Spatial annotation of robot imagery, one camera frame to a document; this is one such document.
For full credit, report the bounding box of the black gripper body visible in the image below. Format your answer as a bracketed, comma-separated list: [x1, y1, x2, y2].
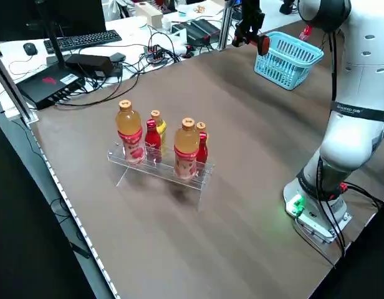
[279, 0, 298, 15]
[241, 0, 265, 37]

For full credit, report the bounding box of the orange black barcode scanner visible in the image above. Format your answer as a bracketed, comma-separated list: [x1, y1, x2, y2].
[231, 29, 271, 57]

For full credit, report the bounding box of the red cola bottle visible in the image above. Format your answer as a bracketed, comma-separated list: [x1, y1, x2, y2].
[196, 132, 209, 163]
[299, 26, 314, 42]
[144, 120, 163, 163]

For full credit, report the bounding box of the blue plastic basket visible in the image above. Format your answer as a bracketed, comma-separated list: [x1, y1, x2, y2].
[253, 31, 325, 91]

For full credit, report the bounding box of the black ribbed power unit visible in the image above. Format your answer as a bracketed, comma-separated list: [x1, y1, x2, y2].
[171, 18, 221, 42]

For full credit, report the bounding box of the wooden box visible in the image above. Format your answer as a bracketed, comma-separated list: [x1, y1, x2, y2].
[134, 2, 165, 27]

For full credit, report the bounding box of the grey usb hub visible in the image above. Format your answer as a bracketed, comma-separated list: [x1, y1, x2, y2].
[143, 44, 168, 62]

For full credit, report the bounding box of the pink label tea bottle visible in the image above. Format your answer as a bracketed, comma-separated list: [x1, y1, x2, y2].
[115, 99, 146, 165]
[173, 117, 201, 180]

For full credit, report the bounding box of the black keyboard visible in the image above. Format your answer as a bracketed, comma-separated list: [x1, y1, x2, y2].
[43, 29, 123, 53]

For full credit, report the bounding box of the black power brick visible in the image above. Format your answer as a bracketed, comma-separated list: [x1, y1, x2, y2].
[65, 53, 115, 78]

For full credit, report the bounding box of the black computer monitor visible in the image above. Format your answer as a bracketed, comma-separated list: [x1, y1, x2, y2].
[34, 0, 107, 35]

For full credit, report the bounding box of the clear acrylic bottle shelf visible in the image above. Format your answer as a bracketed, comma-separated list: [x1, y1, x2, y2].
[107, 141, 215, 212]

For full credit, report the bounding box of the black monitor stand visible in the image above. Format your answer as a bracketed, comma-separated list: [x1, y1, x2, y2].
[37, 0, 68, 69]

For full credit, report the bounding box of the black box with red logo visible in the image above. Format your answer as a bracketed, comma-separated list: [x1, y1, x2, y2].
[16, 65, 87, 110]

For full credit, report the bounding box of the black computer mouse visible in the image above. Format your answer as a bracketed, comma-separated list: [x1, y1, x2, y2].
[22, 42, 39, 57]

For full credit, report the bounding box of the aluminium frame post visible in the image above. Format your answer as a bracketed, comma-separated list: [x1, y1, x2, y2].
[0, 49, 40, 125]
[217, 0, 236, 51]

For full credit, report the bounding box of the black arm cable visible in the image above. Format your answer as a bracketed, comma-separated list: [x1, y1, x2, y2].
[316, 29, 347, 259]

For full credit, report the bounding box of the black base cable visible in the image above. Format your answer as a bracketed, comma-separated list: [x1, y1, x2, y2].
[340, 183, 384, 210]

